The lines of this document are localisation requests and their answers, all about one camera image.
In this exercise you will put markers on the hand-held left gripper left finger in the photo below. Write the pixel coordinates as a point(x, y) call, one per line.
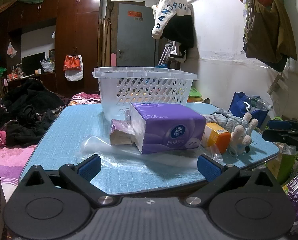
point(90, 167)

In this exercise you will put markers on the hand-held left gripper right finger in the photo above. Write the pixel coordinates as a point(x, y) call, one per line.
point(209, 167)

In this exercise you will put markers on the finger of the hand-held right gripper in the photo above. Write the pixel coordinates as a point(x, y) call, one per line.
point(276, 135)
point(276, 124)

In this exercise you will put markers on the clear plastic bag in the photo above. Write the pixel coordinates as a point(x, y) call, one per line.
point(101, 147)

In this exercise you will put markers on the orange cardboard box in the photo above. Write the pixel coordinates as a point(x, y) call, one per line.
point(216, 137)

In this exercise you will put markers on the beige plush toy striped outfit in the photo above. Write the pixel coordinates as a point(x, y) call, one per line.
point(240, 136)

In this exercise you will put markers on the small purple tissue packet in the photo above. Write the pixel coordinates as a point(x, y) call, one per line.
point(121, 130)

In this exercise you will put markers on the large purple tissue pack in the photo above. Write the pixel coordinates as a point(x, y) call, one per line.
point(169, 130)

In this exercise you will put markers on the white plastic basket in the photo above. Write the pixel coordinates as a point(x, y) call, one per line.
point(144, 90)

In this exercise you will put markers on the clear plastic water bottle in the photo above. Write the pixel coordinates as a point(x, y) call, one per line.
point(258, 103)

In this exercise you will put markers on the green packaging bag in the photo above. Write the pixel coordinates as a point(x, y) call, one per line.
point(283, 165)

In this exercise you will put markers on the dark blue tote bag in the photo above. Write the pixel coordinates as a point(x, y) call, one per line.
point(236, 102)

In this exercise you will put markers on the pink floral blanket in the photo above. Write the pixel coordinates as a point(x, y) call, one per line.
point(11, 160)

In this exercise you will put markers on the brown hanging cloth bag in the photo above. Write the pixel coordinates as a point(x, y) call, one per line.
point(271, 37)

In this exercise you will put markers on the pile of black clothing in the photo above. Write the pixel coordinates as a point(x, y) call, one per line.
point(26, 105)

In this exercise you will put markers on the orange plastic bag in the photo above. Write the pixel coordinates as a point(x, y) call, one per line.
point(70, 63)

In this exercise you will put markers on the black television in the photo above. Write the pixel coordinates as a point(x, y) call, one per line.
point(33, 63)

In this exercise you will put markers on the metal crutch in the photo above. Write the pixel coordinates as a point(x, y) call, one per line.
point(165, 55)

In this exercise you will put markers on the wooden boards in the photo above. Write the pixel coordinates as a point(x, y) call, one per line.
point(106, 42)

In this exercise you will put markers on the black hanging garment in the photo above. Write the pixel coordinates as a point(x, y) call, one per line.
point(181, 32)

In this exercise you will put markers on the brown wooden wardrobe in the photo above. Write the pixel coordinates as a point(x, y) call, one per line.
point(86, 30)

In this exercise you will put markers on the grey metal door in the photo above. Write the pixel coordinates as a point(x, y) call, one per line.
point(136, 37)

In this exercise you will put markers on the pink white hanging plastic bag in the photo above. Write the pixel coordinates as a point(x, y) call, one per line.
point(11, 50)

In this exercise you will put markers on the white lettered hoodie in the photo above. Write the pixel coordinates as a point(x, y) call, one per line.
point(169, 7)

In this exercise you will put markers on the wooden wall bracket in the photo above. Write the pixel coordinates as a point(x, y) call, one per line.
point(276, 85)

